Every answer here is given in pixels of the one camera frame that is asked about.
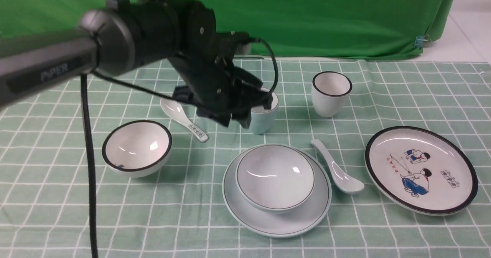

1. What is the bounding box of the pale blue plate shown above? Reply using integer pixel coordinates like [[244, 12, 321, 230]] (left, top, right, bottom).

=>
[[222, 147, 332, 238]]

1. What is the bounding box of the green checkered tablecloth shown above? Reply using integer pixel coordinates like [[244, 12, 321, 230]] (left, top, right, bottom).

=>
[[0, 60, 490, 258]]

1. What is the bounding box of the green backdrop cloth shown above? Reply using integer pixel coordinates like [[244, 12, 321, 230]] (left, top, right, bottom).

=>
[[0, 0, 453, 61]]

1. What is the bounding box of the white bowl black rim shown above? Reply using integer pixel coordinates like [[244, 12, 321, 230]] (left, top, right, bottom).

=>
[[102, 120, 173, 178]]

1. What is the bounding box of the white spoon with label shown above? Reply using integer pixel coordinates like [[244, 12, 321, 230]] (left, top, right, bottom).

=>
[[160, 98, 209, 142]]

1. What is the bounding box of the white plate cartoon print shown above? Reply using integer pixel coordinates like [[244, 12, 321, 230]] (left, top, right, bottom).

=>
[[364, 126, 478, 216]]

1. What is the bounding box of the pale blue cup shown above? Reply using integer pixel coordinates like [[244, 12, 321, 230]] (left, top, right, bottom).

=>
[[249, 93, 279, 134]]

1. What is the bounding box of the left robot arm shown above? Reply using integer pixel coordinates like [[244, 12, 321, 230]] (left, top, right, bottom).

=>
[[0, 0, 278, 129]]

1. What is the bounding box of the white cup black rim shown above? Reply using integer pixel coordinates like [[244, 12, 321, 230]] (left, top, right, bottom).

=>
[[311, 71, 353, 118]]

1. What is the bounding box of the pale blue bowl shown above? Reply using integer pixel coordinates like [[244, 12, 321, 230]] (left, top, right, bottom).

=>
[[235, 144, 316, 213]]

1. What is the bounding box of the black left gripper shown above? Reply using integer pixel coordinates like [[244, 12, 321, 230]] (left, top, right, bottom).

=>
[[168, 32, 274, 129]]

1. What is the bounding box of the blue clip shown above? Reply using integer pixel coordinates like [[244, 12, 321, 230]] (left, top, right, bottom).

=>
[[413, 35, 426, 50]]

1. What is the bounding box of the pale blue spoon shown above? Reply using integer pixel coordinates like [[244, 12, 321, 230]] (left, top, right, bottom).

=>
[[311, 139, 365, 195]]

